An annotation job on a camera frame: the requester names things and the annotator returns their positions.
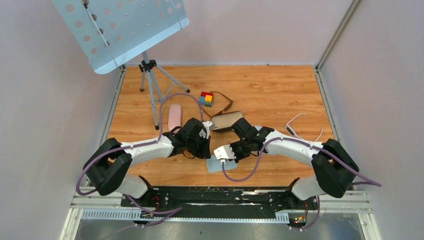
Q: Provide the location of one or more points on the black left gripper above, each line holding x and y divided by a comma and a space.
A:
205, 153

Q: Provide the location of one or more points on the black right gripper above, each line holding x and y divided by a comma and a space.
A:
232, 145

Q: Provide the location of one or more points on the black glasses case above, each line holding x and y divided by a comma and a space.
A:
225, 121

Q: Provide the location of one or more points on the blue cleaning cloth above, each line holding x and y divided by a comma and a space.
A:
214, 165

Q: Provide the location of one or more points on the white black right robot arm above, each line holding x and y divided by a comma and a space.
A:
333, 168

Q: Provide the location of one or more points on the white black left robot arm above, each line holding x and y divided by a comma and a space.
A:
108, 167

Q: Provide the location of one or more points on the pink glasses case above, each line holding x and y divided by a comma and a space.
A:
174, 116

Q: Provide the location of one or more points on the colourful toy brick cube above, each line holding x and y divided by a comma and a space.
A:
206, 99

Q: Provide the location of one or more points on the perforated music stand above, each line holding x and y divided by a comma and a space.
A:
113, 32

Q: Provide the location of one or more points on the white frame sunglasses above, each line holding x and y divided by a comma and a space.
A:
292, 127

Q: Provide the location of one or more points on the brown frame sunglasses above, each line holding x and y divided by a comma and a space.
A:
221, 104

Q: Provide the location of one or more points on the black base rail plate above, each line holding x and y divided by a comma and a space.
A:
222, 203

